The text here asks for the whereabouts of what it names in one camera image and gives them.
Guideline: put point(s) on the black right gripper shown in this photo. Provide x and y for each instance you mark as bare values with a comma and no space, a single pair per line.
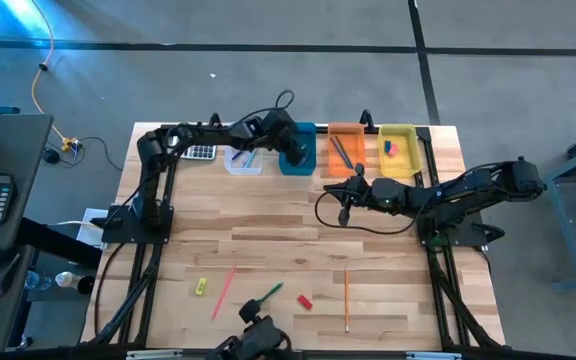
368,195

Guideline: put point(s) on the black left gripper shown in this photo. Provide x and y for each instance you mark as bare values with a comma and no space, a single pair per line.
280,130

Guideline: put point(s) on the blue pencil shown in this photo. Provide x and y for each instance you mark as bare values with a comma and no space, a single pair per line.
339,152

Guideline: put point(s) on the turquoise pen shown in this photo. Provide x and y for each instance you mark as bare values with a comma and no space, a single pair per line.
251,158

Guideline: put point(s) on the lilac pen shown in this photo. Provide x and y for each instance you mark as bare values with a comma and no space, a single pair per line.
244,162

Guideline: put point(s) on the blue pen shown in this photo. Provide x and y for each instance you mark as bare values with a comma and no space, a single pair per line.
237,155

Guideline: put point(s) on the blue eraser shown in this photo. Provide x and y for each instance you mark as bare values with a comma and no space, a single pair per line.
387,146

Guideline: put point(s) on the pink eraser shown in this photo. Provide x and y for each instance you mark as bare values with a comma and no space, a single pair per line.
394,151

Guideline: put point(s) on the orange pencil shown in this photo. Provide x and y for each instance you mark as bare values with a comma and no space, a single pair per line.
347,300

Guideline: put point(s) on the red eraser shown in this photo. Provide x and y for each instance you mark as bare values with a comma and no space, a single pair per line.
304,302

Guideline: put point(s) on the green ballpoint pen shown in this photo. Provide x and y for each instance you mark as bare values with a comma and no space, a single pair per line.
274,290

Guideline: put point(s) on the pink pencil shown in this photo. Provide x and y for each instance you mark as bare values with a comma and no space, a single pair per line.
223,292

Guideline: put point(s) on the yellow eraser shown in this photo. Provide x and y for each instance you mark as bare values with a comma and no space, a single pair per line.
201,286

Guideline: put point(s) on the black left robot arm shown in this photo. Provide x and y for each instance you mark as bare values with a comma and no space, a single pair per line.
150,165

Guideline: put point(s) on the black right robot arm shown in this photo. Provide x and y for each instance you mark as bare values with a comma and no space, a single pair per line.
468,182

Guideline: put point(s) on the teal plastic bin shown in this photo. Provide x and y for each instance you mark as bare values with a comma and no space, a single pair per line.
310,131

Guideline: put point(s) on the orange plastic bin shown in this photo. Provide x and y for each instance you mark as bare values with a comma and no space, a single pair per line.
359,150

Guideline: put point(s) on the clear plastic bin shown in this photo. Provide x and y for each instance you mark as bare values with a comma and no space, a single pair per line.
233,168

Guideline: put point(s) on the yellow plastic bin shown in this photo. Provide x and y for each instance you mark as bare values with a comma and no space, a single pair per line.
409,161

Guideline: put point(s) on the white desk calculator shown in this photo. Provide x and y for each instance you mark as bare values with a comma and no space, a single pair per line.
200,152

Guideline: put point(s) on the white paper sheet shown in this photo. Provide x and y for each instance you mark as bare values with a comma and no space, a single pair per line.
87,216

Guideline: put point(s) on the yellow plug connector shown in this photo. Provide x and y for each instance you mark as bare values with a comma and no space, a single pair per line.
69,145

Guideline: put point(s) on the black round adapter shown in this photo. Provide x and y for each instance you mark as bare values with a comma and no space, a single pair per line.
50,156

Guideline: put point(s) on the white bottle black cap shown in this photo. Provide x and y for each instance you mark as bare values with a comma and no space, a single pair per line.
68,280

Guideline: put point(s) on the grey side desk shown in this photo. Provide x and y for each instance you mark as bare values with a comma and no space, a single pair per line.
28,150

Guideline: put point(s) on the clear water bottle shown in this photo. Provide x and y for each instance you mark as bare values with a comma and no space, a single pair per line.
38,281

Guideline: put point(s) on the black aluminium table frame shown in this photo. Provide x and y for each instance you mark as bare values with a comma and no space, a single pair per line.
322,128

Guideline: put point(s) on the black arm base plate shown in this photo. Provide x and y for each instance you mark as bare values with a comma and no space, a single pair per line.
475,227
118,235

